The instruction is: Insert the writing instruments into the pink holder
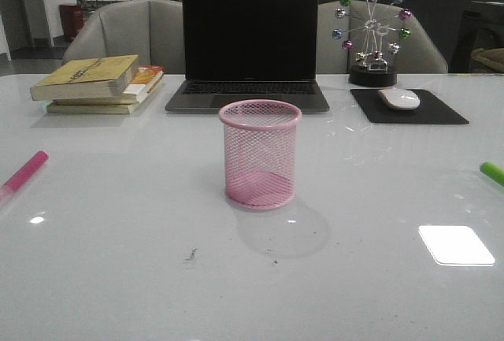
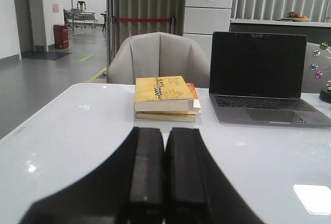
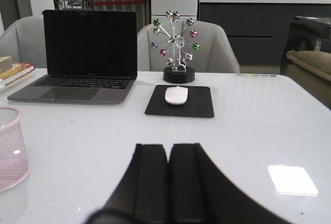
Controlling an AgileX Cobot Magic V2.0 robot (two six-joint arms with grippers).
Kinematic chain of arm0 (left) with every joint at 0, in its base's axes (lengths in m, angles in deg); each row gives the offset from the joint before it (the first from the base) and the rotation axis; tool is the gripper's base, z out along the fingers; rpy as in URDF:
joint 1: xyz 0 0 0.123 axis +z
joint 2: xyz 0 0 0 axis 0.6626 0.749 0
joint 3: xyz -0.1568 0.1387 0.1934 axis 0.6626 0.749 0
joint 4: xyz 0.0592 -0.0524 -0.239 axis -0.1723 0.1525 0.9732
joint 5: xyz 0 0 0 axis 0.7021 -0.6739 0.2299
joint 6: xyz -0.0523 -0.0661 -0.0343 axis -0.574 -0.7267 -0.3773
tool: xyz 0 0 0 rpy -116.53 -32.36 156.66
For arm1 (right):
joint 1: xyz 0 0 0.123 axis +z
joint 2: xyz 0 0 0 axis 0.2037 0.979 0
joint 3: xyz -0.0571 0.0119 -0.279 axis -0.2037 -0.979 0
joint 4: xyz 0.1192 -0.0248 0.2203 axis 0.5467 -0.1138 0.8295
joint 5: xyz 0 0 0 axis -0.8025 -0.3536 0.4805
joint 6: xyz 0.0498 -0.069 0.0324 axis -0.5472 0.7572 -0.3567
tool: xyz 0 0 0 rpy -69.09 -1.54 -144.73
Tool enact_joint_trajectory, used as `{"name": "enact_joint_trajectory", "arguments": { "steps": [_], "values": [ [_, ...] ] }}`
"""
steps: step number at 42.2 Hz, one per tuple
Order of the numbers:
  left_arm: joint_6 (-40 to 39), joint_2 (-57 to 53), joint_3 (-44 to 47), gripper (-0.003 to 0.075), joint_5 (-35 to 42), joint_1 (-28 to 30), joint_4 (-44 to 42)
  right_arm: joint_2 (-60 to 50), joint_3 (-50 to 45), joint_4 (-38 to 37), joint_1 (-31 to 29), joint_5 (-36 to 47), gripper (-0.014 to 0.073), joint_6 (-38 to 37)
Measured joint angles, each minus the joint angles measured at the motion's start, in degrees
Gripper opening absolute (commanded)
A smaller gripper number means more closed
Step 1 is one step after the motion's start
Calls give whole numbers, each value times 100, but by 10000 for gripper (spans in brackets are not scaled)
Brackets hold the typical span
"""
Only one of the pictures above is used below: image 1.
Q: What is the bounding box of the grey right armchair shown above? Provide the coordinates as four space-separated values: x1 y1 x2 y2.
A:
316 0 448 74

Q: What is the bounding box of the ferris wheel desk toy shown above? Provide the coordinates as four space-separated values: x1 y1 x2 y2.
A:
332 0 413 87

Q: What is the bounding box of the grey open laptop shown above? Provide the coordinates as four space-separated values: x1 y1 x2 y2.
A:
165 0 329 113

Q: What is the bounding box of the pink highlighter pen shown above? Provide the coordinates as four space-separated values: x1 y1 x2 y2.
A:
1 150 49 206

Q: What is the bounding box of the black mouse pad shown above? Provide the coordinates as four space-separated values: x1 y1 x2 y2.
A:
350 89 469 125

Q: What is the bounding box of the dark chair far right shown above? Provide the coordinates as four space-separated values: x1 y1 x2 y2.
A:
449 1 503 73

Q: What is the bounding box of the red trash bin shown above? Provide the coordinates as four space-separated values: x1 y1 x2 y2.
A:
59 4 83 42

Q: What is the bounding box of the bottom book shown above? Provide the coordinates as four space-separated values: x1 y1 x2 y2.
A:
46 78 161 115

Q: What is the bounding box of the pink mesh pen holder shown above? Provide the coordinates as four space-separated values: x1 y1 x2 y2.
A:
219 99 302 209

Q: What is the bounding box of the yellow top book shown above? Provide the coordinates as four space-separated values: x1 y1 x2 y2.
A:
30 54 139 101

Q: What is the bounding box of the green highlighter pen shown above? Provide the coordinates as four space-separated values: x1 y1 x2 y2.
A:
480 161 504 187

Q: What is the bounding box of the white computer mouse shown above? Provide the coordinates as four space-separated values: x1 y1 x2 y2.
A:
378 87 421 110

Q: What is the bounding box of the orange middle book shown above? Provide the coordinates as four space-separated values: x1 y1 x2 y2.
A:
54 65 164 106

